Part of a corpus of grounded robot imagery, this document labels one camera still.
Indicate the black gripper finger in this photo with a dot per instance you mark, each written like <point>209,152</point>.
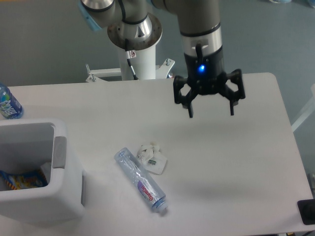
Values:
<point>186,100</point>
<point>224,90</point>

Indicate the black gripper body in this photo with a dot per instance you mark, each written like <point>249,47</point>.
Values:
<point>203,78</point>

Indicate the white plastic wrapper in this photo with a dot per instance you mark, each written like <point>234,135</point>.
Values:
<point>151,158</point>

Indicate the clear plastic water bottle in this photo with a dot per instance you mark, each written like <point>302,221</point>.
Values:
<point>149,190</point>

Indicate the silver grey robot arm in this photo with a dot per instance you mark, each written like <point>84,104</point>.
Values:
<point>198,20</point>

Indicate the white trash can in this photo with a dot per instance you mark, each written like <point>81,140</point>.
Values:
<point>41,144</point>

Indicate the black device at table edge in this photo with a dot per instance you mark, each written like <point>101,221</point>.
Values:
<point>307,211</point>

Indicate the colourful snack wrapper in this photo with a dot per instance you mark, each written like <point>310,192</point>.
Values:
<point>27,180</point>

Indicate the blue labelled drink bottle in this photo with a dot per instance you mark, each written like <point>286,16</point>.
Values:
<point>10,108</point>

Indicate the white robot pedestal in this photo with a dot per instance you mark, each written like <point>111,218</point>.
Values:
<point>137,61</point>

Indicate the white frame leg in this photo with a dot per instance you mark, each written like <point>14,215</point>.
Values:
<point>305,112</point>

